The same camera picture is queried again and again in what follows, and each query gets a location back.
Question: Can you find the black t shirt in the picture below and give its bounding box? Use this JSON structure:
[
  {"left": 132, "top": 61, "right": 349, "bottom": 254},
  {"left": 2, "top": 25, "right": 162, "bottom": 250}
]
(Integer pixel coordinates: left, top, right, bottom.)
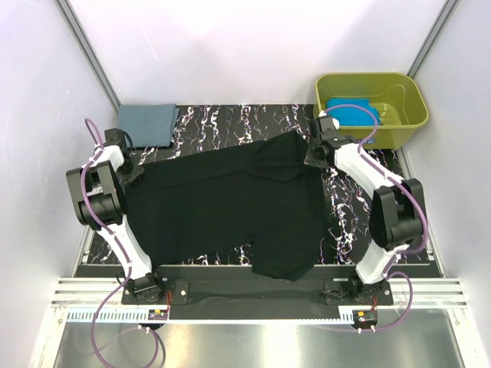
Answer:
[{"left": 126, "top": 131, "right": 325, "bottom": 281}]

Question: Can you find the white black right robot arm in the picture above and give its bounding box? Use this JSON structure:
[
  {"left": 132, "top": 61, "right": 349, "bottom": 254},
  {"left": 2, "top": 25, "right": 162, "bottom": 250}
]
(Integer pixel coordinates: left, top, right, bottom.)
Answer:
[{"left": 305, "top": 112, "right": 428, "bottom": 304}]

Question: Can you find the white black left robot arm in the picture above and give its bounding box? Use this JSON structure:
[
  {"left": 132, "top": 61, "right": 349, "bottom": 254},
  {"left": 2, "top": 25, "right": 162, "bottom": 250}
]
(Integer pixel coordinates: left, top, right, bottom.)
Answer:
[{"left": 66, "top": 128, "right": 167, "bottom": 304}]

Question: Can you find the blue t shirt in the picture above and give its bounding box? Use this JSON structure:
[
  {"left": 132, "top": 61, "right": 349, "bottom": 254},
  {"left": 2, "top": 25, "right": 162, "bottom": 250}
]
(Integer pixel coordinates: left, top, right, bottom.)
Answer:
[{"left": 326, "top": 98, "right": 381, "bottom": 127}]

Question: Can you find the folded grey t shirt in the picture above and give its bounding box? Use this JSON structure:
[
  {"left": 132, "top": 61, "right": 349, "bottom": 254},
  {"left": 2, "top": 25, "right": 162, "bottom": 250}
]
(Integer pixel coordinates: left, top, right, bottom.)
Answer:
[{"left": 117, "top": 104, "right": 179, "bottom": 148}]

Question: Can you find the olive green plastic tub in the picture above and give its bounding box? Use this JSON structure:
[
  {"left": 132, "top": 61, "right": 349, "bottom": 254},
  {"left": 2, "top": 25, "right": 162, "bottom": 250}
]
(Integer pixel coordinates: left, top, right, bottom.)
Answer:
[{"left": 314, "top": 72, "right": 429, "bottom": 150}]

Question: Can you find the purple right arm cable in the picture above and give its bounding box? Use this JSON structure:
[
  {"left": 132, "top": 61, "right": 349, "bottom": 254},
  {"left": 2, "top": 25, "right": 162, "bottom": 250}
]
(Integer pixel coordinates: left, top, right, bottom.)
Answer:
[{"left": 318, "top": 105, "right": 429, "bottom": 333}]

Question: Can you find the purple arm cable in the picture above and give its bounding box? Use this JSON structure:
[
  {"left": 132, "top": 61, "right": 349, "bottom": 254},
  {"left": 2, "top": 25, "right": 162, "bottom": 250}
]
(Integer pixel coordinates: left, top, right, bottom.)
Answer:
[
  {"left": 83, "top": 117, "right": 166, "bottom": 365},
  {"left": 318, "top": 105, "right": 429, "bottom": 333}
]

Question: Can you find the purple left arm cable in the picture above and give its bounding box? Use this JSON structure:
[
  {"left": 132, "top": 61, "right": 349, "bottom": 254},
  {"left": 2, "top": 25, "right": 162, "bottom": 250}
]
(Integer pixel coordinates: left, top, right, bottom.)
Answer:
[{"left": 83, "top": 117, "right": 166, "bottom": 365}]

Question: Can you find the silver aluminium frame rail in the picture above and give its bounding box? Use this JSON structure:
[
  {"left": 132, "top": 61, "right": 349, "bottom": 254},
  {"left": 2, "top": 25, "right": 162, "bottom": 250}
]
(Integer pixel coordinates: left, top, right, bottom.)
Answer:
[{"left": 51, "top": 278, "right": 467, "bottom": 310}]

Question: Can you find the white slotted cable duct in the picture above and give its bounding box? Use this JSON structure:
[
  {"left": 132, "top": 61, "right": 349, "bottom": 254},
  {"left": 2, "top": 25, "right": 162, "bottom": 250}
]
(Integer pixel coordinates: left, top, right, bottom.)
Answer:
[{"left": 68, "top": 305, "right": 371, "bottom": 325}]

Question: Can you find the left rear frame post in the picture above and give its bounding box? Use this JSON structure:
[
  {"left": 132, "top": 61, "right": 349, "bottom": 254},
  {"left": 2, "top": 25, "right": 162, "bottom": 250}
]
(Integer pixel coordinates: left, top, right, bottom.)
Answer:
[{"left": 54, "top": 0, "right": 120, "bottom": 113}]

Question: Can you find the frame post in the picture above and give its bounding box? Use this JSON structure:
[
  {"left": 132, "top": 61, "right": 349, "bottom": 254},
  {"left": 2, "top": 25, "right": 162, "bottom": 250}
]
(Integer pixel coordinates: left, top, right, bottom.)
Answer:
[
  {"left": 407, "top": 0, "right": 461, "bottom": 79},
  {"left": 54, "top": 0, "right": 120, "bottom": 113}
]

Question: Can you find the right rear frame post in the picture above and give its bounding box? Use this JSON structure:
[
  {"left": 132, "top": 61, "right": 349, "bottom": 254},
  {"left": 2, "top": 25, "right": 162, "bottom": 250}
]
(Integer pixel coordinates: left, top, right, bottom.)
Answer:
[{"left": 407, "top": 0, "right": 461, "bottom": 79}]

